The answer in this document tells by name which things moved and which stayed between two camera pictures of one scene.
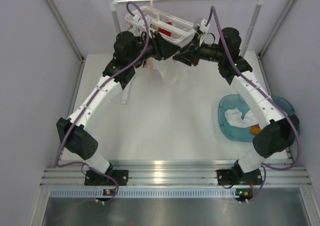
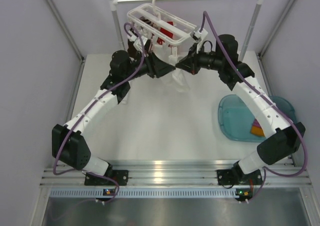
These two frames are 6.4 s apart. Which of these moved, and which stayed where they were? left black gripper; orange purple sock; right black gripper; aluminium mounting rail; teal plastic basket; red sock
Moved: left black gripper; right black gripper
Stayed: teal plastic basket; aluminium mounting rail; red sock; orange purple sock
